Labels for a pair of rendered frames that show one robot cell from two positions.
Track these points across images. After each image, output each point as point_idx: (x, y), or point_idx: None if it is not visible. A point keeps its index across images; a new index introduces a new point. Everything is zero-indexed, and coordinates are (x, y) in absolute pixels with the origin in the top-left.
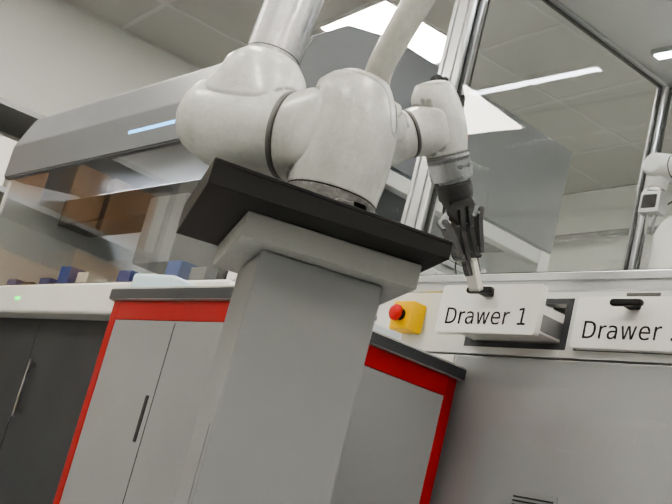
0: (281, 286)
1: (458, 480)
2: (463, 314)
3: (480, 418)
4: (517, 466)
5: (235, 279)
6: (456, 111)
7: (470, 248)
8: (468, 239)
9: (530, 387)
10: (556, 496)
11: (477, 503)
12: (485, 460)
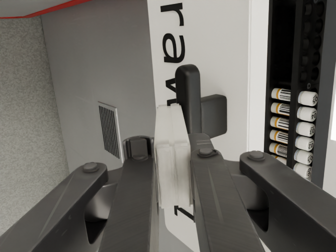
0: None
1: (106, 25)
2: (177, 20)
3: (148, 38)
4: (128, 112)
5: None
6: None
7: (196, 208)
8: (202, 246)
9: None
10: (123, 161)
11: (102, 62)
12: (123, 62)
